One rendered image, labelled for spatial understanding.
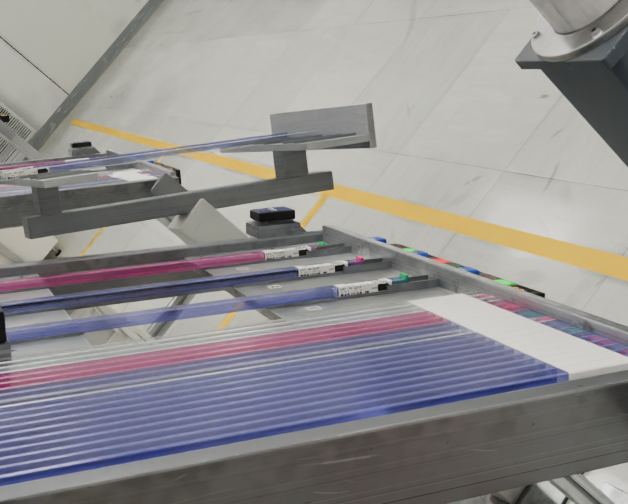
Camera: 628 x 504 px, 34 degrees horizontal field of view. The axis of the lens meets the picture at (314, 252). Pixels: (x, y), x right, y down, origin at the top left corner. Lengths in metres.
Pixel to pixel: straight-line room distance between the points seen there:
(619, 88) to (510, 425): 0.67
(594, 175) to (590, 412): 1.70
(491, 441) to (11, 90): 8.11
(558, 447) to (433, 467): 0.10
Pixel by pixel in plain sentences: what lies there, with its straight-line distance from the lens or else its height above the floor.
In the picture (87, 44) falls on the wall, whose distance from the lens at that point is 8.78.
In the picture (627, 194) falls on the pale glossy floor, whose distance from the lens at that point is 2.29.
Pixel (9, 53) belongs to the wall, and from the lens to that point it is 8.69.
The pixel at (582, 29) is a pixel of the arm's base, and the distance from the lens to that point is 1.29.
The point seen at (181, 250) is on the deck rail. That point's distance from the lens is 1.29.
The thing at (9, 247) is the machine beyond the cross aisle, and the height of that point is 0.24.
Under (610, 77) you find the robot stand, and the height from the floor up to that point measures 0.66.
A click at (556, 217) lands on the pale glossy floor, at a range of 2.39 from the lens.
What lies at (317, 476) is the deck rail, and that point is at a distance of 0.64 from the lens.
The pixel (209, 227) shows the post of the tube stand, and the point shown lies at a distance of 1.53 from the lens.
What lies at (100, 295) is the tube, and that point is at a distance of 1.07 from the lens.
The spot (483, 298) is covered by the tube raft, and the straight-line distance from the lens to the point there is 0.98.
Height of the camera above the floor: 1.26
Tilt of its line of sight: 23 degrees down
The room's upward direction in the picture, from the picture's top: 49 degrees counter-clockwise
